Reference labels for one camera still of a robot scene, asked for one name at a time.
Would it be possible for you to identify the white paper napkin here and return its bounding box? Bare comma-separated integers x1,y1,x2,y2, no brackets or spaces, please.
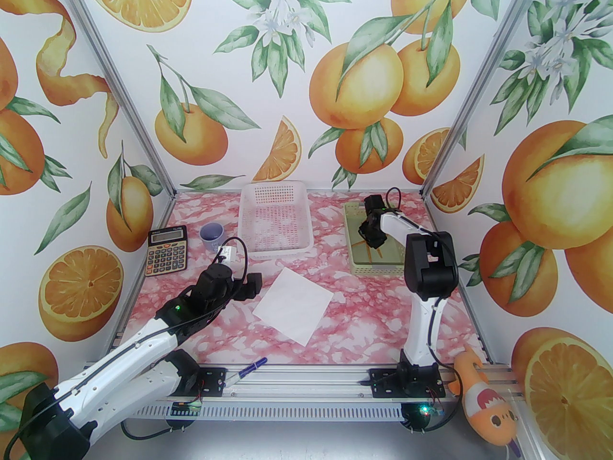
252,267,335,346

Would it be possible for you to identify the white perforated plastic basket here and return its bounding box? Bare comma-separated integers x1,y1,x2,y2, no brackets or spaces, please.
238,182,315,260

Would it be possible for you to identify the green plastic basket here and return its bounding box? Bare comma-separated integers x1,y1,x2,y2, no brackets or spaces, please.
344,203,416,276

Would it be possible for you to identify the purple mug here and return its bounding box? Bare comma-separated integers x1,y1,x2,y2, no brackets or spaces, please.
199,222,226,253

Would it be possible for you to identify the black and gold calculator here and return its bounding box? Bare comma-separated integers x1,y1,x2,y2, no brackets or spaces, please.
145,226,188,277

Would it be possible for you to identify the blue and white pen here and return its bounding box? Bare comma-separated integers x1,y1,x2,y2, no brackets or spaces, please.
224,357,268,388

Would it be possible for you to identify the orange fish plush toy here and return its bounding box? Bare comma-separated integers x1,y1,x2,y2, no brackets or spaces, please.
453,345,520,455

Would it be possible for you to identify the aluminium front rail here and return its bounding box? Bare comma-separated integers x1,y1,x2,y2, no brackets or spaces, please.
79,360,525,423

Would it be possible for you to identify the black base cable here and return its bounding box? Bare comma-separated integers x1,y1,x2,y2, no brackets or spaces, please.
122,417,187,437
401,398,458,436

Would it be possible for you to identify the aluminium frame post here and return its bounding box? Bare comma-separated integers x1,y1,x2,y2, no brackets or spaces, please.
60,0,177,200
420,0,556,199

